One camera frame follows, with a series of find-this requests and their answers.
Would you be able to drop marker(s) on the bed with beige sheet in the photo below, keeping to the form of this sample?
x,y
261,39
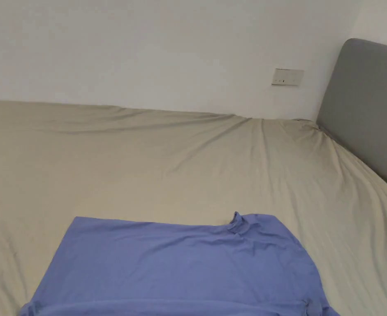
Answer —
x,y
153,158

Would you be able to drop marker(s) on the blue shirt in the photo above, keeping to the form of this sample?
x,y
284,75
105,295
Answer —
x,y
180,263

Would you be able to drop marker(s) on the grey padded headboard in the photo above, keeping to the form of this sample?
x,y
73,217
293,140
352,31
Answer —
x,y
364,108

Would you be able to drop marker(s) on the white wall switch panel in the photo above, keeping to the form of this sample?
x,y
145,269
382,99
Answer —
x,y
287,77

